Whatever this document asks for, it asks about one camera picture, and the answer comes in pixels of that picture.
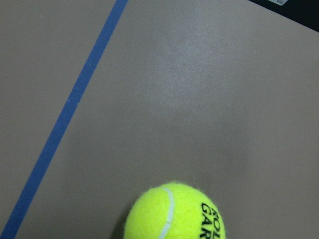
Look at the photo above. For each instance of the yellow Roland Garros tennis ball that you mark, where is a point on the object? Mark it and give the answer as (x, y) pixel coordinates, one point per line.
(174, 211)

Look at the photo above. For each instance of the black box with label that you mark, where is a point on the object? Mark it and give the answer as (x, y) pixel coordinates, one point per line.
(304, 12)

